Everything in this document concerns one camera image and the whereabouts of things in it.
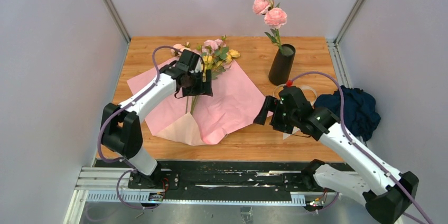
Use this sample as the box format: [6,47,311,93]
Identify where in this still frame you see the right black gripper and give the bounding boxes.
[254,95,299,134]

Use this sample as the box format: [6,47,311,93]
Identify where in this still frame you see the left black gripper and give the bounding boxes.
[182,69,213,97]

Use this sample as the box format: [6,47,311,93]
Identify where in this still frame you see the yellow rose stem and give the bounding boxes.
[190,48,241,115]

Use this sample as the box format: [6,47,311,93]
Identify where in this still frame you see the black cylindrical vase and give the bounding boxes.
[268,44,296,85]

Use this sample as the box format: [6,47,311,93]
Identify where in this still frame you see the cream printed ribbon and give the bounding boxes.
[273,84,319,141]

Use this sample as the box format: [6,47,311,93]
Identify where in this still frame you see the pink paper bouquet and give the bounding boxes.
[126,49,274,146]

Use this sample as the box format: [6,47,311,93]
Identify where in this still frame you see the pale pink rose stem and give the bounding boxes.
[171,42,191,57]

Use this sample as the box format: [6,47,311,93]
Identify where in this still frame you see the pink two-bloom rose stem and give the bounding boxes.
[195,35,229,64]

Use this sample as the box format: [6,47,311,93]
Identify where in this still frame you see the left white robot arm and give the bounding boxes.
[97,50,213,189]

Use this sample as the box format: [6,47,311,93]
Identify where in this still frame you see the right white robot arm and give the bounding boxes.
[254,86,419,223]

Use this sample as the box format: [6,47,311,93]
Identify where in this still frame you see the dark blue cloth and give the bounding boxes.
[314,86,381,141]

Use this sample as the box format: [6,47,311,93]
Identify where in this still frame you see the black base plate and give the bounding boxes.
[94,158,354,203]

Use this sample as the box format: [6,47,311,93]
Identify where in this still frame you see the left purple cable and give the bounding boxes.
[97,45,184,210]

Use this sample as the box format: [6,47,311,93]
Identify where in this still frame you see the aluminium frame rail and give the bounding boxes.
[63,166,403,224]

